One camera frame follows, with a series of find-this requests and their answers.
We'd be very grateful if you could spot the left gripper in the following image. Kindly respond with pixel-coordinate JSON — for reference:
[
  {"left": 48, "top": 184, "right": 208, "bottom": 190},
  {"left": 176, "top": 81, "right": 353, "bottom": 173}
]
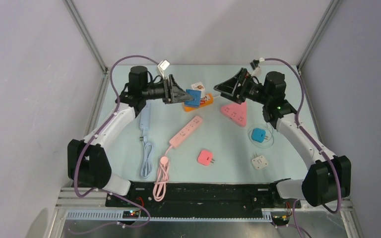
[{"left": 141, "top": 74, "right": 192, "bottom": 105}]

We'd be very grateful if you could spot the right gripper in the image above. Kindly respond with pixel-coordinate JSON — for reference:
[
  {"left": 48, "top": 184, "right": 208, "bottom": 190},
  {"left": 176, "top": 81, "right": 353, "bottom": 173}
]
[{"left": 213, "top": 68, "right": 270, "bottom": 105}]

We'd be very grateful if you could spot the orange power strip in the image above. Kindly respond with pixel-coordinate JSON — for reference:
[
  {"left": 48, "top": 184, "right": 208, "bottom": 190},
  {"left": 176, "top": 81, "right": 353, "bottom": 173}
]
[{"left": 182, "top": 93, "right": 214, "bottom": 112}]

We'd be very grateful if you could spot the dark blue cube socket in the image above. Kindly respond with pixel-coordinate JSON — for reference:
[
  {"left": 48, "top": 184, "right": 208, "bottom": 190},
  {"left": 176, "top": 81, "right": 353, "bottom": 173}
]
[{"left": 184, "top": 89, "right": 201, "bottom": 108}]

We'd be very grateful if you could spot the pink triangular power strip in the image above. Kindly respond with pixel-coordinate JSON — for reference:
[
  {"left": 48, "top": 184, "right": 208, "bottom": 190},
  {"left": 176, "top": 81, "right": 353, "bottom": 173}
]
[{"left": 220, "top": 102, "right": 247, "bottom": 127}]

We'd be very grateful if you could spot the white cube socket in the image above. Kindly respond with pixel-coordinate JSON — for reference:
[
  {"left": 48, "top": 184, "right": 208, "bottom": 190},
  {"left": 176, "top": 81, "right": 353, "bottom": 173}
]
[{"left": 191, "top": 82, "right": 205, "bottom": 99}]

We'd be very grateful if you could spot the pink adapter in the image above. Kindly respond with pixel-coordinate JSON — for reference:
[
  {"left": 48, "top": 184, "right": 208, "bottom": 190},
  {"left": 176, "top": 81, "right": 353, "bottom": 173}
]
[{"left": 197, "top": 149, "right": 215, "bottom": 166}]

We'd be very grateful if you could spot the white adapter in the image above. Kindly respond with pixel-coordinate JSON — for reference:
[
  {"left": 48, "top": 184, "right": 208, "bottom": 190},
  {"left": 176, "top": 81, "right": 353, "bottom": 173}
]
[{"left": 251, "top": 154, "right": 268, "bottom": 170}]

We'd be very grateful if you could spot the red cube socket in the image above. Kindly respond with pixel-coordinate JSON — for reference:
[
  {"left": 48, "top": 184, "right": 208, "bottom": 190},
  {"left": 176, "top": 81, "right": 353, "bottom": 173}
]
[{"left": 200, "top": 95, "right": 211, "bottom": 104}]

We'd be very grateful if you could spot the light blue adapter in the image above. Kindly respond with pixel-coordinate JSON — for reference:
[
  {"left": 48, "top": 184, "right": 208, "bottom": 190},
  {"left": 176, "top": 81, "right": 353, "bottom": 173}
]
[{"left": 250, "top": 127, "right": 272, "bottom": 143}]

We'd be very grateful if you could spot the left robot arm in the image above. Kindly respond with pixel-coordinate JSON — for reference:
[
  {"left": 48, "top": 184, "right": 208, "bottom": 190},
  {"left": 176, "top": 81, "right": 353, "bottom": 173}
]
[{"left": 67, "top": 59, "right": 192, "bottom": 206}]

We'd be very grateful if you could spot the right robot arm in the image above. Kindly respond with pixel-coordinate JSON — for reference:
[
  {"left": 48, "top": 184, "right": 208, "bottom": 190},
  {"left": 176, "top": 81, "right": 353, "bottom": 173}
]
[{"left": 213, "top": 58, "right": 351, "bottom": 213}]

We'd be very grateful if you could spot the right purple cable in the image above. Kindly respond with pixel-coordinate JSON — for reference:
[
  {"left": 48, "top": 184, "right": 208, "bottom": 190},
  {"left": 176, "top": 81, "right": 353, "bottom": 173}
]
[{"left": 259, "top": 58, "right": 343, "bottom": 238}]

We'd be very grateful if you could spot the purple cable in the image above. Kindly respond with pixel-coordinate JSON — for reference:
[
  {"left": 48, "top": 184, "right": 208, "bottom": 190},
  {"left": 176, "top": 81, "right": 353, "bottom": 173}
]
[
  {"left": 68, "top": 55, "right": 152, "bottom": 236},
  {"left": 259, "top": 58, "right": 343, "bottom": 238}
]

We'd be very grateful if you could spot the pink coiled cable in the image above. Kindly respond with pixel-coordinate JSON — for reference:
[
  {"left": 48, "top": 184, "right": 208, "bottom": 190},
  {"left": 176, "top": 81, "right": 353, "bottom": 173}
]
[{"left": 152, "top": 146, "right": 175, "bottom": 202}]

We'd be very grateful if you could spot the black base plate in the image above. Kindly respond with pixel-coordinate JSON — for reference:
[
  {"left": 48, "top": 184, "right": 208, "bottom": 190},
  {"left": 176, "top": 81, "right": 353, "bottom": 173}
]
[{"left": 125, "top": 181, "right": 295, "bottom": 219}]

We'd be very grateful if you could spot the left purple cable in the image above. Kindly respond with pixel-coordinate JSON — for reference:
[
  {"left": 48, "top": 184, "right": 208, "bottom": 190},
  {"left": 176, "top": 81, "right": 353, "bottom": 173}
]
[{"left": 68, "top": 55, "right": 152, "bottom": 236}]

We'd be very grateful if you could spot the aluminium frame rail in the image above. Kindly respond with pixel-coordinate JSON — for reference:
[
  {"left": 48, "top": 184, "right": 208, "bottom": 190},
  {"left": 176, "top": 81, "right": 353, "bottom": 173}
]
[{"left": 55, "top": 187, "right": 354, "bottom": 223}]

